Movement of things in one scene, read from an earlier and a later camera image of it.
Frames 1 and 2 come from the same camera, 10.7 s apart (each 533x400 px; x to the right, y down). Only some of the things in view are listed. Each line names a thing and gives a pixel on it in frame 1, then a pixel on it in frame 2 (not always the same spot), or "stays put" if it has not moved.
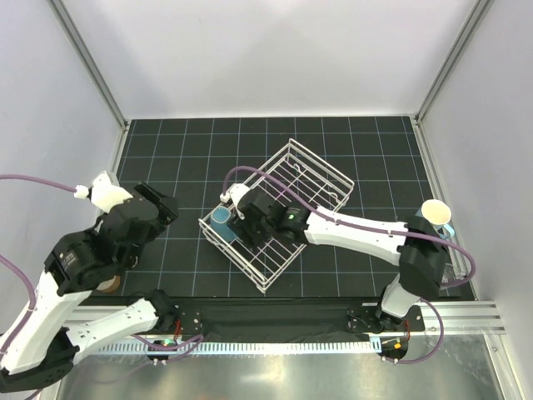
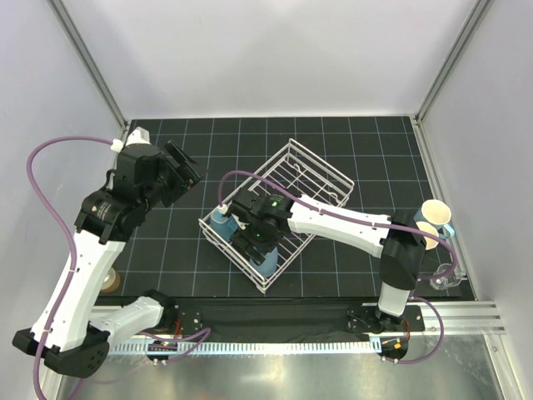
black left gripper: x=170 y=207 -> x=186 y=174
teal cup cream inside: x=439 y=214 stays put
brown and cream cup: x=110 y=285 stays put
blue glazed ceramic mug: x=221 y=223 stays put
